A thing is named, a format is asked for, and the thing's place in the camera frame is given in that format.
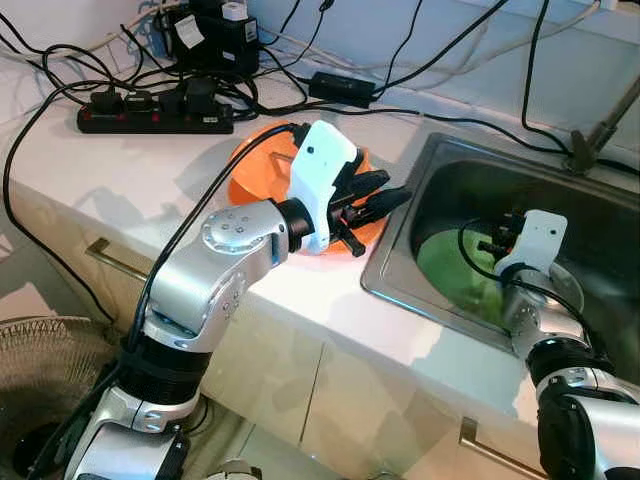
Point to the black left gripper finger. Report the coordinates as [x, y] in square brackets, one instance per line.
[385, 205]
[370, 183]

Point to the orange plastic bowl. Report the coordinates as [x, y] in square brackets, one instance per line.
[255, 175]

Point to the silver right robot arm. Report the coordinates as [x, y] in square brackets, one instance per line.
[600, 430]

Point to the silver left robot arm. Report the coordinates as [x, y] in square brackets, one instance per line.
[230, 235]

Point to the steel kitchen sink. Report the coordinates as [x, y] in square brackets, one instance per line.
[590, 230]

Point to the green plate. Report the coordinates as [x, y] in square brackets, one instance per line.
[450, 275]

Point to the clear glass bowl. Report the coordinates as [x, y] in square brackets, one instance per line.
[565, 290]

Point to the black power adapter brick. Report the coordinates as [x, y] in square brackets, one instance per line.
[342, 89]

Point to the metal faucet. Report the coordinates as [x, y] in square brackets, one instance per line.
[600, 125]

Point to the black charger box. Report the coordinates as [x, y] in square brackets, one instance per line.
[215, 45]

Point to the black power strip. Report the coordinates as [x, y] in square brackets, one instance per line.
[150, 118]

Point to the white plug adapter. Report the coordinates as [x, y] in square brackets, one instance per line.
[233, 10]

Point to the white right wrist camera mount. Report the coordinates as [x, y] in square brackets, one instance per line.
[540, 240]

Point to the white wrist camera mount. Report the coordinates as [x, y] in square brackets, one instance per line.
[540, 240]
[320, 170]

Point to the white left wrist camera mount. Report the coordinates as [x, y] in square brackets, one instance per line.
[320, 170]

